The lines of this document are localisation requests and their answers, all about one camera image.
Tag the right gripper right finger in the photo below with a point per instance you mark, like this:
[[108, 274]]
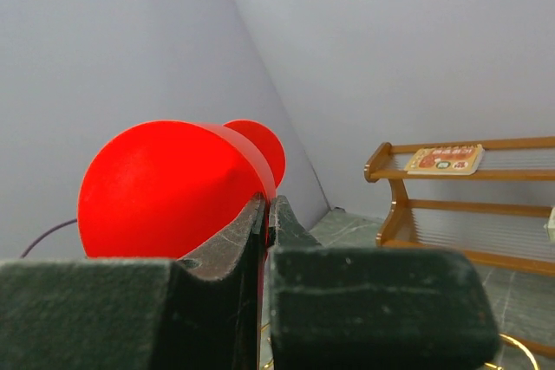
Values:
[[373, 308]]

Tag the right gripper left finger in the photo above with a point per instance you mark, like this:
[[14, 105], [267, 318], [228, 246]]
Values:
[[202, 311]]

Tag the red wine glass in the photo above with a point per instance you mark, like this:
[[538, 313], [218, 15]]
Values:
[[164, 187]]

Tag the gold wine glass rack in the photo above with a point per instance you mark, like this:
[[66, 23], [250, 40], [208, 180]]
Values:
[[513, 353]]

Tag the wooden shelf rack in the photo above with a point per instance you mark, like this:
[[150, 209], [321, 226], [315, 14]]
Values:
[[490, 232]]

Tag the green white small box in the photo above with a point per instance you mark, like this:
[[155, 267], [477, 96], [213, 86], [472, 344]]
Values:
[[550, 226]]

